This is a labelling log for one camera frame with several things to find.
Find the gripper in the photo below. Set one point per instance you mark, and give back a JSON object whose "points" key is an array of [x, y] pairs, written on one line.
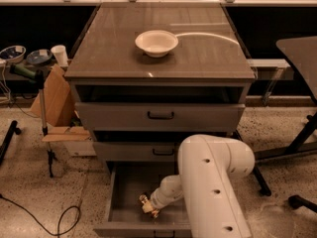
{"points": [[156, 202]]}

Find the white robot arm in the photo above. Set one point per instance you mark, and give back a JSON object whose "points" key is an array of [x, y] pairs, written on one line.
{"points": [[205, 166]]}

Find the grey bottom drawer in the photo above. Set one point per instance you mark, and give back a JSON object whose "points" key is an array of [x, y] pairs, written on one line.
{"points": [[124, 217]]}

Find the grey drawer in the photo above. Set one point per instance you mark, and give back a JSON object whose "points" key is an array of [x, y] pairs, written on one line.
{"points": [[136, 151], [124, 217], [173, 117]]}

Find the grey middle drawer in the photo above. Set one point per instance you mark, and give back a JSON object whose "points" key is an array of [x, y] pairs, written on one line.
{"points": [[136, 151]]}

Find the grey top drawer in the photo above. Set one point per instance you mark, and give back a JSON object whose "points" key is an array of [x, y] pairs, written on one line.
{"points": [[173, 117]]}

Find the grey drawer cabinet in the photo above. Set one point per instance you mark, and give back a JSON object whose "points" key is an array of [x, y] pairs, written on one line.
{"points": [[208, 65]]}

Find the white bowl on counter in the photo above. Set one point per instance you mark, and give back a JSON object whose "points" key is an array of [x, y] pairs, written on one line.
{"points": [[156, 43]]}

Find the brown cardboard box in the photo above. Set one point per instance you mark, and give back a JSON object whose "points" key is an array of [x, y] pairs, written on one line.
{"points": [[59, 106]]}

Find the black caster foot right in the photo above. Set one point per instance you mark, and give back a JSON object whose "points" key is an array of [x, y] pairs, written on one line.
{"points": [[297, 201]]}

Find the black stand leg left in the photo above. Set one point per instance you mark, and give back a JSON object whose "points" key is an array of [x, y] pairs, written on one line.
{"points": [[13, 129]]}

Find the white paper cup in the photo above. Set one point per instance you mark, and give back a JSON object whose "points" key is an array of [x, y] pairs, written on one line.
{"points": [[60, 55]]}

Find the black stand legs right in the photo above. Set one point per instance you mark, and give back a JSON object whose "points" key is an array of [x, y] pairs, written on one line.
{"points": [[276, 135]]}

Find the blue patterned bowl right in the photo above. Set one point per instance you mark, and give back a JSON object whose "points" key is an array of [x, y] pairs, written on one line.
{"points": [[39, 57]]}

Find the blue patterned bowl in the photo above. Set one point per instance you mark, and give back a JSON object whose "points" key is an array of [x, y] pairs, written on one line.
{"points": [[13, 54], [39, 57]]}

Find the blue patterned bowl left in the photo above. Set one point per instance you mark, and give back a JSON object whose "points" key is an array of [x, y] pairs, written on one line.
{"points": [[13, 54]]}

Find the tripod with green handle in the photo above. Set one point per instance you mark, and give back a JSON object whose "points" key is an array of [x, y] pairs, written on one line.
{"points": [[38, 78]]}

